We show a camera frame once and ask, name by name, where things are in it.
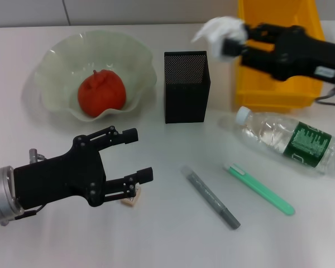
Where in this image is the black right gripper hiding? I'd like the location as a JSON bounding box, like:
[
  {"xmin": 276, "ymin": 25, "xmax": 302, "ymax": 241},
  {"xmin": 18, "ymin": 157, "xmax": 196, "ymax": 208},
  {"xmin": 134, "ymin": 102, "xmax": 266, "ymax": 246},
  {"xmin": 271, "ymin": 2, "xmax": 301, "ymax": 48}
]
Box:
[{"xmin": 222, "ymin": 23, "xmax": 335, "ymax": 84}]

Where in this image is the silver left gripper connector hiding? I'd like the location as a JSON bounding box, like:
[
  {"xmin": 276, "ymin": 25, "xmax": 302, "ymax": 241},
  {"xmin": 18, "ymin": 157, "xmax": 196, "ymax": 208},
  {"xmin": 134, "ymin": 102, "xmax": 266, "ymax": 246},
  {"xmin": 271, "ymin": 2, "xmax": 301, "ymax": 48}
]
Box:
[{"xmin": 28, "ymin": 149, "xmax": 48, "ymax": 162}]

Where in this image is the wavy green glass fruit plate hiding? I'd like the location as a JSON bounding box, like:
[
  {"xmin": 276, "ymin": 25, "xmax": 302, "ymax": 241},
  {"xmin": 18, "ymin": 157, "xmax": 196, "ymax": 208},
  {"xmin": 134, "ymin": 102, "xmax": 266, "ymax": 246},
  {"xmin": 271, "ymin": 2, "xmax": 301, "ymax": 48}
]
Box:
[{"xmin": 33, "ymin": 30, "xmax": 157, "ymax": 123}]

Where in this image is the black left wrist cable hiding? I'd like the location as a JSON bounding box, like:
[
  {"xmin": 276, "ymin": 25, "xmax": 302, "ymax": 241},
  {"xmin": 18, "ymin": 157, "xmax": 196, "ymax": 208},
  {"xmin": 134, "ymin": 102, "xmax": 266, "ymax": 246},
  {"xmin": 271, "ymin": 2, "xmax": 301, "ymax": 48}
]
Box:
[{"xmin": 15, "ymin": 205, "xmax": 47, "ymax": 220}]

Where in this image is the black mesh pen holder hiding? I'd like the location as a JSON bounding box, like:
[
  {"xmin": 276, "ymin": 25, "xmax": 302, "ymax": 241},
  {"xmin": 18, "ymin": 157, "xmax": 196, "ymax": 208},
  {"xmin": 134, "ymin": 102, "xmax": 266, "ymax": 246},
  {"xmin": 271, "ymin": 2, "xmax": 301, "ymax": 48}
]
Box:
[{"xmin": 164, "ymin": 50, "xmax": 211, "ymax": 124}]

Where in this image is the beige eraser with barcode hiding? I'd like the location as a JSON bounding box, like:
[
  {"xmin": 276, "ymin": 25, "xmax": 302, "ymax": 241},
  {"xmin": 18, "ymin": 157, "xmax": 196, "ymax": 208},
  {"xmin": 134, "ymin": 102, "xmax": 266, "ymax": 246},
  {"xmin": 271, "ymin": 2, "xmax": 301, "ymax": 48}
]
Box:
[{"xmin": 119, "ymin": 184, "xmax": 143, "ymax": 208}]

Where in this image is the clear bottle with green label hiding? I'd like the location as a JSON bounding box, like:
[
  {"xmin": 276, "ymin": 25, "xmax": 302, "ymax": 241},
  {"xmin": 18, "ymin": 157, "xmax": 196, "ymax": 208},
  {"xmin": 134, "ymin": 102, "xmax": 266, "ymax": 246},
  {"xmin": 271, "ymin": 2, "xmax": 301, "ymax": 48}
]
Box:
[{"xmin": 234, "ymin": 106, "xmax": 335, "ymax": 178}]

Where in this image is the yellow plastic bin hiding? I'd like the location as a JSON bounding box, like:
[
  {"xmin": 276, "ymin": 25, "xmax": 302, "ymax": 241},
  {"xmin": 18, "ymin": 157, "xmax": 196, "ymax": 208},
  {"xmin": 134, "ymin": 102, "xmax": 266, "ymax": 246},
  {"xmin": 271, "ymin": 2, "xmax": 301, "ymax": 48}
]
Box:
[{"xmin": 234, "ymin": 0, "xmax": 326, "ymax": 113}]

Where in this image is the mint green pen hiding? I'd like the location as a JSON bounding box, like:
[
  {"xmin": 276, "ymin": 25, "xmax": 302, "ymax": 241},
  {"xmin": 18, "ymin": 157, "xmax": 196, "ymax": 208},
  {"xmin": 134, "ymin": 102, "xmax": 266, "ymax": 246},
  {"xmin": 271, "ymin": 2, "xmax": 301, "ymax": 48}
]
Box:
[{"xmin": 222, "ymin": 163, "xmax": 296, "ymax": 217}]

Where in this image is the white paper ball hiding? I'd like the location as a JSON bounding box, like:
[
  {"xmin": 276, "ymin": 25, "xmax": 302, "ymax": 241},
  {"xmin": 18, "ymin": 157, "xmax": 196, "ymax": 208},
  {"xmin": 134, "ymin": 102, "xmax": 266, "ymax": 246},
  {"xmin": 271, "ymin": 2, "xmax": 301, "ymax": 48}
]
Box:
[{"xmin": 191, "ymin": 16, "xmax": 248, "ymax": 64}]

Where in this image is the grey marker pen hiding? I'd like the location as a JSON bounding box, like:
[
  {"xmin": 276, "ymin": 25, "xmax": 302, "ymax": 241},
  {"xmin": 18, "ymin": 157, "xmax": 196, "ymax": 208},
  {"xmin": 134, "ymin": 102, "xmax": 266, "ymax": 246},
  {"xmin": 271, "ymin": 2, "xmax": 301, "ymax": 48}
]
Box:
[{"xmin": 180, "ymin": 164, "xmax": 241, "ymax": 230}]

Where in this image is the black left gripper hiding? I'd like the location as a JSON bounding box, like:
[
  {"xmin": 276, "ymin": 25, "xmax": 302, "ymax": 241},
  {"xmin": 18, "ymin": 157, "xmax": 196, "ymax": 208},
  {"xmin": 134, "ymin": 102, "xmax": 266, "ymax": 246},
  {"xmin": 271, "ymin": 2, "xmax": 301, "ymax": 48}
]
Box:
[{"xmin": 13, "ymin": 126, "xmax": 154, "ymax": 210}]

